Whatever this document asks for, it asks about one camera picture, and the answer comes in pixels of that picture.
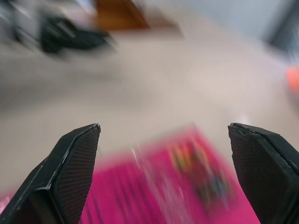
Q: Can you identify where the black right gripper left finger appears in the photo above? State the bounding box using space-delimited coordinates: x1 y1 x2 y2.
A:
0 123 101 224

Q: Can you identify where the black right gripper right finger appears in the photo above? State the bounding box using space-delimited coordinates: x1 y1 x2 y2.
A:
228 122 299 224

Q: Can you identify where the wooden bookshelf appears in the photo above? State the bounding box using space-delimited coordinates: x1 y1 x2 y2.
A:
94 0 151 31

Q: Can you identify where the orange object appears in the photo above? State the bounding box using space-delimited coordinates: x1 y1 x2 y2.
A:
285 65 299 92

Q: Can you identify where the dark grey post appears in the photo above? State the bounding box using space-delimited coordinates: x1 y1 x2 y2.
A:
263 0 299 47

